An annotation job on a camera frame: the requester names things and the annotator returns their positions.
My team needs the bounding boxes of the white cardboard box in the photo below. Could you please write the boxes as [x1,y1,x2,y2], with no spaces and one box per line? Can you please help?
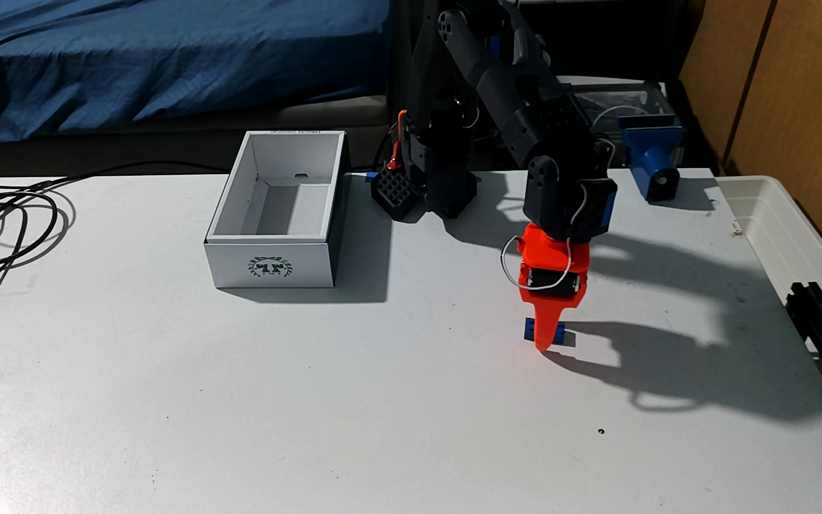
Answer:
[204,130,350,290]

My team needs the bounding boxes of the grey bed base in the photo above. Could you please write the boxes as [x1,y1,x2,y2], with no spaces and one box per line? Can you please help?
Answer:
[0,96,392,179]

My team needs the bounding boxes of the white servo cable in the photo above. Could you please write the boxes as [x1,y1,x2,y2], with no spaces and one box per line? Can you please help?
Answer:
[500,139,615,291]

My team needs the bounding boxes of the clear plastic container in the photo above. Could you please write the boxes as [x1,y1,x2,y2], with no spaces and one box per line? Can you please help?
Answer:
[561,77,676,170]

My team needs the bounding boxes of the white plastic bin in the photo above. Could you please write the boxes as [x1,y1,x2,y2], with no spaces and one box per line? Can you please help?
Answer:
[714,175,822,336]

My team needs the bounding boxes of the wooden cabinet panels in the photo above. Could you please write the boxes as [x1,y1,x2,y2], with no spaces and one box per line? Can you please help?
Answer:
[678,0,822,290]

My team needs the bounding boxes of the blue printed holder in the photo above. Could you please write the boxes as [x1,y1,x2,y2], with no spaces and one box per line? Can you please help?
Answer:
[618,118,685,203]

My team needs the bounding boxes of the blue bed sheet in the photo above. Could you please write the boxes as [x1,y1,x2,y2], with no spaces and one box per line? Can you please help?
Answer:
[0,0,392,147]

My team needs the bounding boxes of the thick black cable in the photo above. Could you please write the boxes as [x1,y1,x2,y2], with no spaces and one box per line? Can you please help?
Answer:
[0,160,232,272]

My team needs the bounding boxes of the black grid table clamp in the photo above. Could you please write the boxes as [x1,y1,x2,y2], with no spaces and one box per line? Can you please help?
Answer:
[370,168,426,221]

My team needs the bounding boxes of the blue toy brick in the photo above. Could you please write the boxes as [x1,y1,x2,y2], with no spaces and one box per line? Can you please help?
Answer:
[524,319,569,347]

